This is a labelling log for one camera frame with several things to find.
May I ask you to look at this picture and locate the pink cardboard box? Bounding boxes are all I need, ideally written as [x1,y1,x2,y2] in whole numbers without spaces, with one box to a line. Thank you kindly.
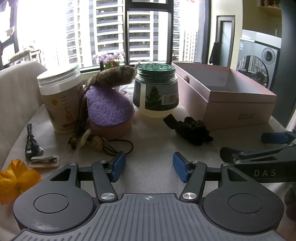
[171,61,277,131]

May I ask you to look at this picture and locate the purple heart-shaped sponge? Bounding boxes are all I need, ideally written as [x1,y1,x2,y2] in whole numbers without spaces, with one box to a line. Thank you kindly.
[85,85,135,138]

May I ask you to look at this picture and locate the clear-lid jar with tan label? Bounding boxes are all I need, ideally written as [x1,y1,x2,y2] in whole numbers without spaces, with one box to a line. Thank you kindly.
[37,64,89,135]

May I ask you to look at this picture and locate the wooden wall shelf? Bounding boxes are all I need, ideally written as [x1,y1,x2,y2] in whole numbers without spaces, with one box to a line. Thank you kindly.
[259,0,283,15]

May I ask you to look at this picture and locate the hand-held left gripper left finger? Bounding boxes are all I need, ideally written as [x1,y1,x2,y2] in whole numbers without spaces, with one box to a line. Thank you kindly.
[50,151,126,202]

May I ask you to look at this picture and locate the black hanging bag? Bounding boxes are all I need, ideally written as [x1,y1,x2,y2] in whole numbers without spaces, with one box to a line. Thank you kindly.
[209,42,220,65]

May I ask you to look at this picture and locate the brown furry toy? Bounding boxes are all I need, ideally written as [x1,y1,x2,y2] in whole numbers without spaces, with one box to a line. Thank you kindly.
[84,65,137,91]

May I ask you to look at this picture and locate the brown cord wooden bead pendant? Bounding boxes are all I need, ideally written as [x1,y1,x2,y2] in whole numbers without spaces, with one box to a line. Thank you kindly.
[68,128,134,156]

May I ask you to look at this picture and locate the grey framed door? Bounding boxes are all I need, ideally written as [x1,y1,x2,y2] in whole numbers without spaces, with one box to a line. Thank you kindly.
[216,15,236,68]

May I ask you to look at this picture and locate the green-lid plastic jar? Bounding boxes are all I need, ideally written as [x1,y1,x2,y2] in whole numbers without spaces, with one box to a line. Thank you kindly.
[132,63,179,118]

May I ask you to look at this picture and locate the black strap mount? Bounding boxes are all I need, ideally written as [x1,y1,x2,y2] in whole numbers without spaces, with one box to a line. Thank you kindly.
[163,114,213,146]

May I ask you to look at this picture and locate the metal hair clip on card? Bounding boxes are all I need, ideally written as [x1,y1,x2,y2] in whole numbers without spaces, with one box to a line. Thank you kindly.
[29,155,60,169]

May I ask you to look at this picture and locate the orange fabric flower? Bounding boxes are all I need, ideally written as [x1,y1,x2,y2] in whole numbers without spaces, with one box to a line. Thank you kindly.
[0,159,42,206]

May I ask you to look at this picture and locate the white tissue paper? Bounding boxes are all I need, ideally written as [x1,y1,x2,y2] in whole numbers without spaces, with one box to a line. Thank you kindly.
[116,85,137,98]

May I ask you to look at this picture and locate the potted purple flowers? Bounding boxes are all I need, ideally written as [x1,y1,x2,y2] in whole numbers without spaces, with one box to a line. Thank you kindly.
[92,51,126,70]

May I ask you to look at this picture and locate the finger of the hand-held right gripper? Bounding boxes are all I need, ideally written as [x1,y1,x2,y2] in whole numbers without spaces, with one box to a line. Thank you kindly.
[220,144,296,164]
[261,131,296,146]

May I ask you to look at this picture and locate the grey washing machine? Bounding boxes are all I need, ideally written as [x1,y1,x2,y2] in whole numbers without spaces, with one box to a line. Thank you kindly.
[236,38,282,90]

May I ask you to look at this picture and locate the black usb cable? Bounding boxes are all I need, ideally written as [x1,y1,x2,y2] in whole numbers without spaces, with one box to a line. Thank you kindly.
[25,123,44,160]

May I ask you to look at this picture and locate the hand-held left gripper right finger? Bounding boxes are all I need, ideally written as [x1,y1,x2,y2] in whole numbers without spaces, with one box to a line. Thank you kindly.
[173,151,261,205]

